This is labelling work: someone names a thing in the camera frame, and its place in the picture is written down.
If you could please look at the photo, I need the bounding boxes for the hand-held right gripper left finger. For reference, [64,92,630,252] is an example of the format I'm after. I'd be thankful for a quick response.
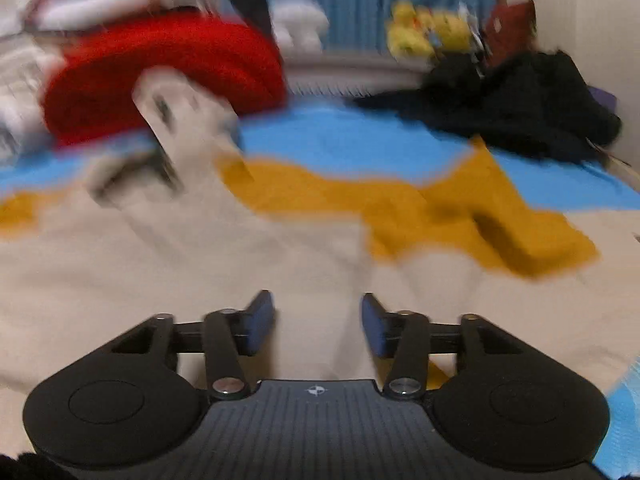
[111,290,276,402]

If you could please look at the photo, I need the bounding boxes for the red quilted blanket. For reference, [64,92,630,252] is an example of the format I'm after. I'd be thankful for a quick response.
[40,12,288,148]

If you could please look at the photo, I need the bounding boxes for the yellow plush toys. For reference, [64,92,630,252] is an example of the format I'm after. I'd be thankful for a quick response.
[386,0,483,58]

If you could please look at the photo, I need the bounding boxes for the grey folded blanket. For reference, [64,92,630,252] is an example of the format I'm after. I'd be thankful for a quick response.
[0,0,226,161]

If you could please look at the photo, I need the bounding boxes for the dark red bag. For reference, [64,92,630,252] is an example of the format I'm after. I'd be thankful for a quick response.
[482,0,538,68]

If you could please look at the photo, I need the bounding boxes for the yellow and beige jacket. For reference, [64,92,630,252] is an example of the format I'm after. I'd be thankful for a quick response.
[0,135,601,396]

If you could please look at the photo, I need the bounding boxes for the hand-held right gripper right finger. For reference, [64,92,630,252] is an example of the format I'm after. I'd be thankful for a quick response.
[361,292,526,402]

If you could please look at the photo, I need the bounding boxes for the pile of black clothes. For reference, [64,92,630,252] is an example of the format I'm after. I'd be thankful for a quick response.
[350,50,623,166]

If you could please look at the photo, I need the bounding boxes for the blue fan print bed sheet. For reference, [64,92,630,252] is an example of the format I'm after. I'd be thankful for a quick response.
[0,100,640,480]

